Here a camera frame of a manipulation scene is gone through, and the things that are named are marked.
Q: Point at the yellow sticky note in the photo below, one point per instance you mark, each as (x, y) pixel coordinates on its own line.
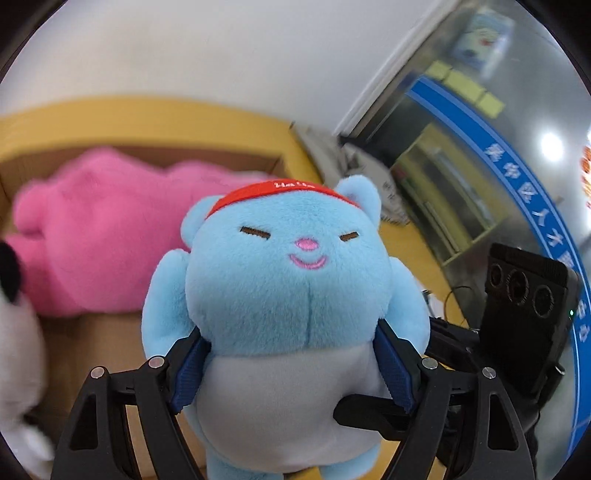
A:
(490, 102)
(464, 84)
(438, 71)

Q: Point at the white panda plush toy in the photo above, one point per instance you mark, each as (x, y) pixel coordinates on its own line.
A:
(18, 346)

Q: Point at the blue and white wall poster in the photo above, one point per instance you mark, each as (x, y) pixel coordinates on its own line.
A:
(482, 41)

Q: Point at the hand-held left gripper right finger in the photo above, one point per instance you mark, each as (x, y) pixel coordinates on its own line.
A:
(395, 371)

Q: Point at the blue curved banner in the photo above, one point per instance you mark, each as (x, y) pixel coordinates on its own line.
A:
(521, 170)

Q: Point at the grey cloth bag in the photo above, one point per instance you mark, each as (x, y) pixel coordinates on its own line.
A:
(364, 175)

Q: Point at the glass door cabinet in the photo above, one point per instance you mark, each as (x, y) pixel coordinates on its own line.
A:
(443, 194)

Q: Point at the brown cardboard box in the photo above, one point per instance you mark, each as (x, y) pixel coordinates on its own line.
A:
(83, 341)

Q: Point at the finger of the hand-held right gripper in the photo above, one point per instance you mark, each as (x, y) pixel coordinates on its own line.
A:
(369, 413)
(455, 341)

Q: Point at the blue bear plush toy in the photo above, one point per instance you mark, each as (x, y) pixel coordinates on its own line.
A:
(286, 286)

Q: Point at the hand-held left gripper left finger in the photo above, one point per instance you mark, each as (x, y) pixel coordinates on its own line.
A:
(187, 371)

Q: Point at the pink plush toy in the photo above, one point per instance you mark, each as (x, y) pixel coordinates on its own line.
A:
(92, 230)

